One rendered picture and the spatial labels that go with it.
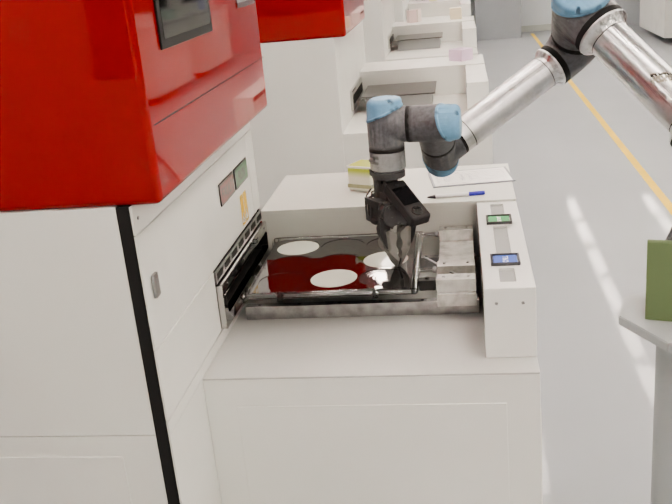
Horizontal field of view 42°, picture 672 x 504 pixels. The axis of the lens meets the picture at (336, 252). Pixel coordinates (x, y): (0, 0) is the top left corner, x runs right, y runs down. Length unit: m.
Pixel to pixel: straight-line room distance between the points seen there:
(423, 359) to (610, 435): 1.44
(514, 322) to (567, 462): 1.29
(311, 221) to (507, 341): 0.71
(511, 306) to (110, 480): 0.77
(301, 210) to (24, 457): 0.91
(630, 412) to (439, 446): 1.55
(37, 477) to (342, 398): 0.56
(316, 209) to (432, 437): 0.73
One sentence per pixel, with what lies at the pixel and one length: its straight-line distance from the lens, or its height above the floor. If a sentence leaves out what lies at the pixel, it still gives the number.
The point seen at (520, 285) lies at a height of 0.96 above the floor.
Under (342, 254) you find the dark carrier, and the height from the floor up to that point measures 0.90.
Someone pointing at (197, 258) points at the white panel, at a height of 1.03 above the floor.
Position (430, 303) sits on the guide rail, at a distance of 1.85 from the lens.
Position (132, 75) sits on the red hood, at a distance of 1.32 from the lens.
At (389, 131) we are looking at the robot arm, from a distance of 1.80.
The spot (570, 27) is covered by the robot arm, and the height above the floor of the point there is 1.37.
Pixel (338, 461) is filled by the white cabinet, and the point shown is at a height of 0.64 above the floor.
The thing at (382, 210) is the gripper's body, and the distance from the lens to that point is 1.84.
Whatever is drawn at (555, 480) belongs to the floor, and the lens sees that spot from 2.79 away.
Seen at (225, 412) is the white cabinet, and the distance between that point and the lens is 1.71.
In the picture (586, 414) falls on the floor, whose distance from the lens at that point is 3.13.
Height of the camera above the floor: 1.56
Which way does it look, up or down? 19 degrees down
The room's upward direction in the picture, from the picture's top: 5 degrees counter-clockwise
